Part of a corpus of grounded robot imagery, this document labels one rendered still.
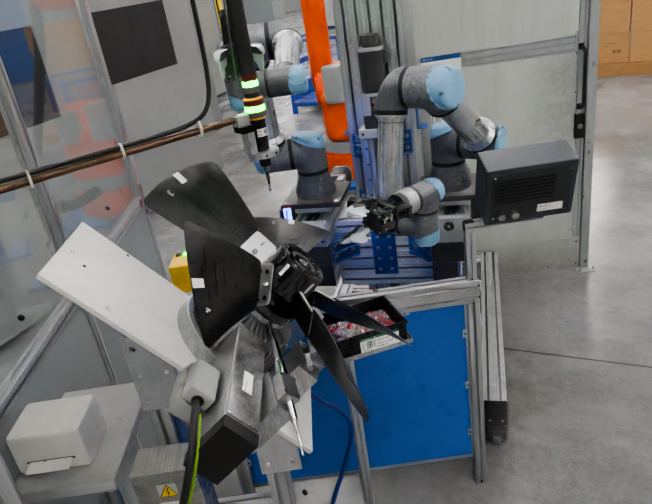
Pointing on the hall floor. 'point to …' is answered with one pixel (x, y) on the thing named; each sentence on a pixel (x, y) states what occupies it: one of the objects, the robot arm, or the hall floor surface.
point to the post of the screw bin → (361, 447)
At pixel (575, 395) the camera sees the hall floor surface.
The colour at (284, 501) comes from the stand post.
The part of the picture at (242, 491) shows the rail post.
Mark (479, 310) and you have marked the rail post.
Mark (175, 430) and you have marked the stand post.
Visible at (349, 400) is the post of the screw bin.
